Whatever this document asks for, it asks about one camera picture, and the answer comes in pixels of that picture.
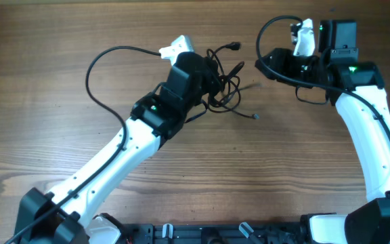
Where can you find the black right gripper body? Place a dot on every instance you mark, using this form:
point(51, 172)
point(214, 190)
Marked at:
point(296, 68)

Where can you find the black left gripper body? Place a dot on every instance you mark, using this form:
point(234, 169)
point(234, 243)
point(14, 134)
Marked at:
point(210, 80)

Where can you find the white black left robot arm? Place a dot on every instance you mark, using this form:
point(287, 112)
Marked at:
point(66, 213)

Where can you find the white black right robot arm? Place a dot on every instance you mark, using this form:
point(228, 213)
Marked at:
point(328, 59)

